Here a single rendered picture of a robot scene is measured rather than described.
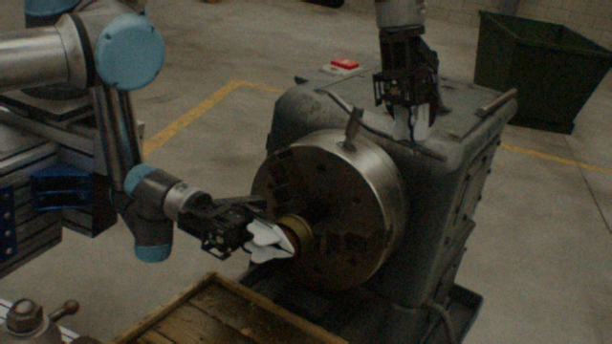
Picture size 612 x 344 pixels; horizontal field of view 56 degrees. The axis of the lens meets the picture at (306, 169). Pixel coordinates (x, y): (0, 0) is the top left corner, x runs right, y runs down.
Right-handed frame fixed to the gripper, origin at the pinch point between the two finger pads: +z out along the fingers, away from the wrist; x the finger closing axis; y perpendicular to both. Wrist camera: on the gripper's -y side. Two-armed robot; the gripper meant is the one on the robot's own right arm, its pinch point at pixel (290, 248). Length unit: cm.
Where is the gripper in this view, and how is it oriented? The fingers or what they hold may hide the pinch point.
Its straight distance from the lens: 100.4
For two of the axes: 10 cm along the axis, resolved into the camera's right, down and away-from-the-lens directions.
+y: -5.2, 3.0, -8.0
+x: 1.6, -8.9, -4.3
